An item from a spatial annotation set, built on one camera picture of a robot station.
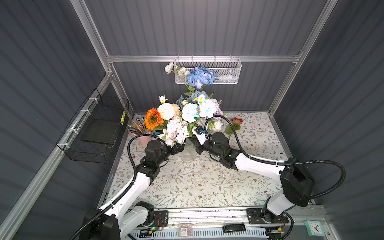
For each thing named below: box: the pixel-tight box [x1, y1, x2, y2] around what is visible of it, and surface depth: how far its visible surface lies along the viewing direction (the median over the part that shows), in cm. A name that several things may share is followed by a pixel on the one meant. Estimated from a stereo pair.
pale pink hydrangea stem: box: [165, 118, 189, 148], surface depth 68 cm
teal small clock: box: [304, 220, 326, 237], surface depth 71 cm
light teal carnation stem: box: [182, 94, 217, 137], surface depth 58 cm
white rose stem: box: [164, 62, 193, 94], surface depth 82 cm
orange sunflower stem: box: [144, 107, 169, 131], surface depth 64 cm
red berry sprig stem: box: [225, 117, 243, 139], surface depth 111 cm
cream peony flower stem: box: [157, 95, 175, 121], surface depth 67 cm
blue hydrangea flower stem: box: [186, 66, 218, 90], surface depth 75 cm
